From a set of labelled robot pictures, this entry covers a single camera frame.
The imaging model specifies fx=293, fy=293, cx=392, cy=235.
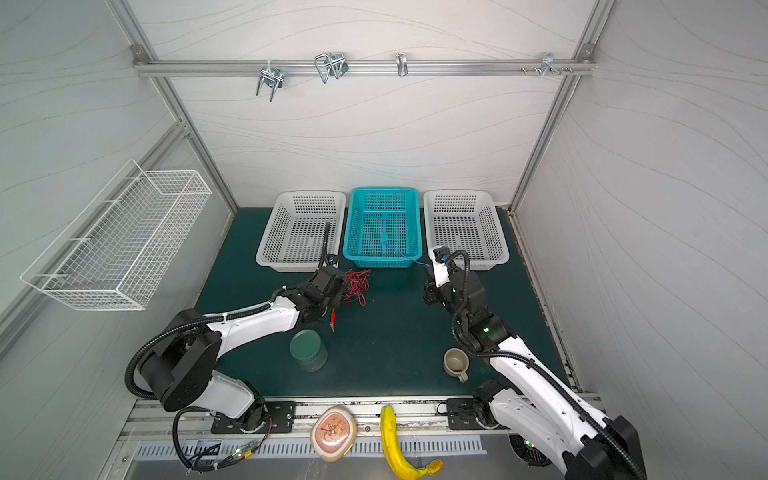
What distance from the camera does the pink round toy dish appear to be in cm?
68

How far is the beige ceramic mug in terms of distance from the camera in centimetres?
78

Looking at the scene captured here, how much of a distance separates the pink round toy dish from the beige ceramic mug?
0.28 metres
